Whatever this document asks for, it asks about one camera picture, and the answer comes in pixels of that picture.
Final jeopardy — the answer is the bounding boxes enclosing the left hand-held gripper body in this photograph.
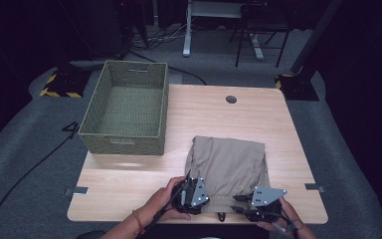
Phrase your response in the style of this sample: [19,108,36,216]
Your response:
[172,177,211,215]

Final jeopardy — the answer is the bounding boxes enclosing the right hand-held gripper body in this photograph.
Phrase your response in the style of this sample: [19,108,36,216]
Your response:
[244,186,288,224]

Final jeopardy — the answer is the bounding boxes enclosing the khaki pants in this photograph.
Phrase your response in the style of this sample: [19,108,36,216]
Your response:
[184,134,272,223]

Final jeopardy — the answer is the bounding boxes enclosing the green woven basket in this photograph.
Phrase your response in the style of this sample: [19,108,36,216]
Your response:
[78,59,169,156]

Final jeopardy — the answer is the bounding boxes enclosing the person's right hand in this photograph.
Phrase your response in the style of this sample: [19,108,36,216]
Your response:
[257,197,304,234]

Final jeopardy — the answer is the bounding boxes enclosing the person's left hand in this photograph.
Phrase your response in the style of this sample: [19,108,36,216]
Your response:
[145,176,193,222]

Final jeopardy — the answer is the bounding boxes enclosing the grey tape piece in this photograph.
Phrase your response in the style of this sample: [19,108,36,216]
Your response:
[304,182,326,194]
[63,186,90,196]

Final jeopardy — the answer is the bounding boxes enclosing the black yellow-striped stand base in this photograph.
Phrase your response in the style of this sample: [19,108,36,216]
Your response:
[275,73,320,102]
[39,68,93,100]

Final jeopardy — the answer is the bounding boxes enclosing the black slanted pole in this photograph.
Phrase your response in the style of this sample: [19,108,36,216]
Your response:
[289,0,344,75]

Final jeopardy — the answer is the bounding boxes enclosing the black metal chair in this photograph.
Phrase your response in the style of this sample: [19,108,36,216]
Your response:
[228,2,292,69]

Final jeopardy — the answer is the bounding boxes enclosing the left hand-held gripper black cable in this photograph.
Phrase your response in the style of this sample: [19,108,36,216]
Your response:
[143,168,192,239]

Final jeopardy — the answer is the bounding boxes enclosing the hand-held gripper black cable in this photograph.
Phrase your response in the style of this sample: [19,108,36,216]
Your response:
[143,168,192,239]
[272,215,300,239]

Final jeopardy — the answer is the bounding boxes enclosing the right hand-held gripper black cable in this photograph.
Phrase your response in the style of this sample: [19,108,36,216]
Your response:
[272,215,300,239]

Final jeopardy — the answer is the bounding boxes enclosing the red string bracelet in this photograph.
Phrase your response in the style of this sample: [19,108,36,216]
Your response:
[131,209,146,235]

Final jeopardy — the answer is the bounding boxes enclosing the thin black floor cable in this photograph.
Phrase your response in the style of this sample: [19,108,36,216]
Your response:
[128,49,209,86]

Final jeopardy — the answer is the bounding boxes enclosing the bundle of floor cables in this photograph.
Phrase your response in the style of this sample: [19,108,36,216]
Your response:
[128,23,197,52]

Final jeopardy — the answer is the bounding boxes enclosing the white desk frame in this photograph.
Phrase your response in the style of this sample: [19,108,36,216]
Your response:
[182,0,267,62]

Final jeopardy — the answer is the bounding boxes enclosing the long black floor cable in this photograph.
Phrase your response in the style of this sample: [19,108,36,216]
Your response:
[0,130,81,239]

